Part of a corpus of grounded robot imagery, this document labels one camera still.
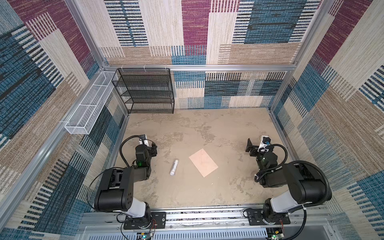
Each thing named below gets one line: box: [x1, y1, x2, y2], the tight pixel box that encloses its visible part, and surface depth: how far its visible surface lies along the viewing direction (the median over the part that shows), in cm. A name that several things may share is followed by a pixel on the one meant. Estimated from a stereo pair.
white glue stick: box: [170, 159, 179, 176], surface depth 91 cm
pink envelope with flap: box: [188, 148, 219, 178], surface depth 95 cm
